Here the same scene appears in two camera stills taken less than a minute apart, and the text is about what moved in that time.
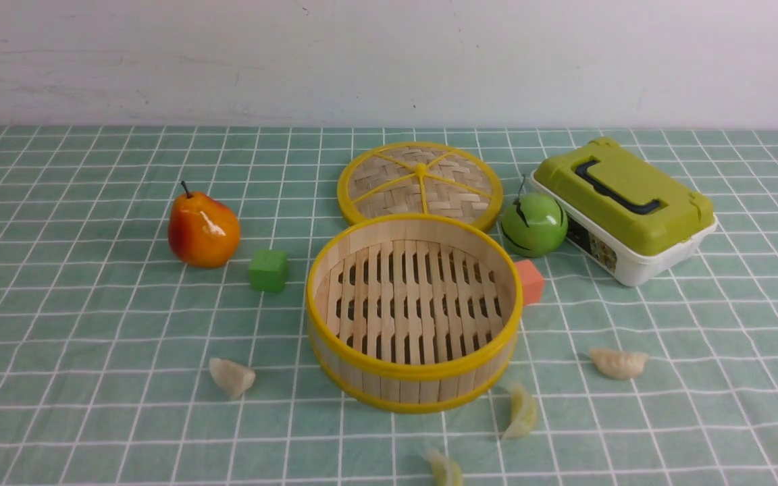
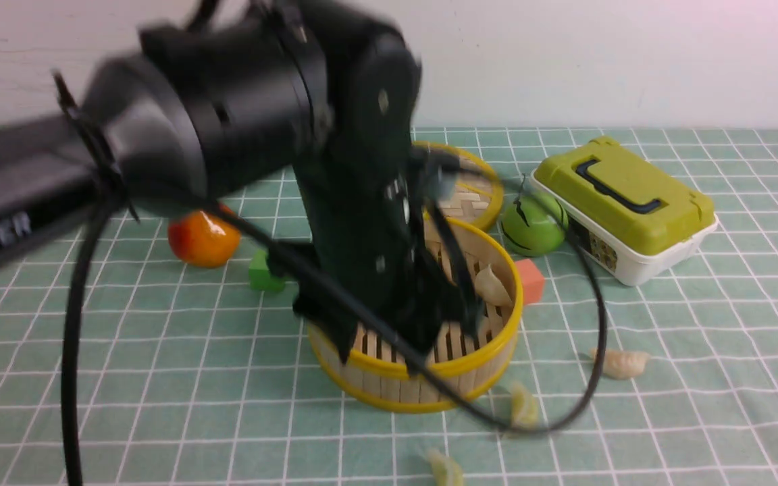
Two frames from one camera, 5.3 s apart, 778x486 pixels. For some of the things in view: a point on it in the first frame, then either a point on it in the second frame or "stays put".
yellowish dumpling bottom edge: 446,471 stays put
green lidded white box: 623,215 stays put
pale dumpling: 619,364 stays put
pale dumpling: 234,379 -> 490,289
